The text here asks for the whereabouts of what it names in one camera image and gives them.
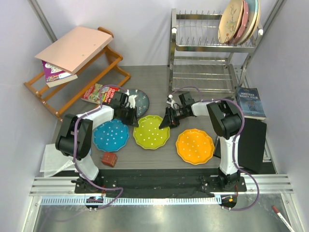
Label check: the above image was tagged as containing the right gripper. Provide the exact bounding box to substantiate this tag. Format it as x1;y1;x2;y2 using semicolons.
159;107;187;131

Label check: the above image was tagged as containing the green dotted plate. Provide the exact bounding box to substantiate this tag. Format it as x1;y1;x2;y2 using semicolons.
133;115;170;150

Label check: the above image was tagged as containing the metal dish rack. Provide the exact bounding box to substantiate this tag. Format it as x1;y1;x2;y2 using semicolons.
168;9;264;94

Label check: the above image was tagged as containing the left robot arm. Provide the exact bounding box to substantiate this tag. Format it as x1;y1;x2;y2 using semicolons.
55;91;138;193

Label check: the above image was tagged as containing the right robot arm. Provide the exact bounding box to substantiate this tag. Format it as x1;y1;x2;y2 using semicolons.
159;92;244;191

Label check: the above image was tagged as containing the wooden rack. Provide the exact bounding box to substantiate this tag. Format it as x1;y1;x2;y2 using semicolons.
24;27;131;121

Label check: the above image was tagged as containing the dark blue-grey plate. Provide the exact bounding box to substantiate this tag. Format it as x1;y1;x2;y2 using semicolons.
124;89;150;118

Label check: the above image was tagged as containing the blue dotted plate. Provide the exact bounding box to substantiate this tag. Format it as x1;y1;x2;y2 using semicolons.
93;119;129;152

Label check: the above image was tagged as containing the orange dotted plate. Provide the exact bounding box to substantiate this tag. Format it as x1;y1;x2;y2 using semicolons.
175;129;215;165

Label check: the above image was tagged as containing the brown square block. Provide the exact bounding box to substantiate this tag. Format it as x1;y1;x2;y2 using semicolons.
101;152;118;167

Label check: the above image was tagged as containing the red comic book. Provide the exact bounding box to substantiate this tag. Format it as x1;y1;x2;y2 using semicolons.
81;83;119;104

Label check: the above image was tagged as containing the dark blue paperback book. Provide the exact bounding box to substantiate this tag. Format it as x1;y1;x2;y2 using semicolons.
236;87;266;121

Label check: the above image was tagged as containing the black box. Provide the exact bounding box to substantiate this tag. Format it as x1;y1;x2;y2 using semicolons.
213;117;267;174

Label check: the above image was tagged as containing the white cloth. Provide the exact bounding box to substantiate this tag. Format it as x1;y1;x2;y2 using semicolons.
40;142;92;178

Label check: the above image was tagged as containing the purple white book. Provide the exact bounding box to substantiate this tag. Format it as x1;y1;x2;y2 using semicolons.
42;60;78;87

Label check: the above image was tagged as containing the pink folder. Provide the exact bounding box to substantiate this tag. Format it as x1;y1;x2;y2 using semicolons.
35;26;113;74

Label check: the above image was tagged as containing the cream floral plate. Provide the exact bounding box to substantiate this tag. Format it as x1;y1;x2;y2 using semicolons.
218;0;243;44

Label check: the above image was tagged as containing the pink dotted plate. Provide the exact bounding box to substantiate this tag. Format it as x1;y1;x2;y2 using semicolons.
229;0;249;45

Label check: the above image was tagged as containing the red white marker pen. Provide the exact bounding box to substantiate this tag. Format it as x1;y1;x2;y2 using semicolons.
271;205;295;232

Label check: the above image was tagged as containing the cream blue rimmed plate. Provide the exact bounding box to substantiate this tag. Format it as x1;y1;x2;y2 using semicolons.
238;0;259;44

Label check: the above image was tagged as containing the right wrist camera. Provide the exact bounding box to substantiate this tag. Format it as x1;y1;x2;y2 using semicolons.
166;94;177;109

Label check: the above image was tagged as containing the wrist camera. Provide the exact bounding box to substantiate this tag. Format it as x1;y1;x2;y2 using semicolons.
166;94;177;109
128;95;137;108

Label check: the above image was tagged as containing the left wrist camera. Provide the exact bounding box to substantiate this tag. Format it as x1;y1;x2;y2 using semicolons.
128;95;137;108

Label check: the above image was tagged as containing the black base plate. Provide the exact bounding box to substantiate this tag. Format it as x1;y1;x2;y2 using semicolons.
72;168;247;199

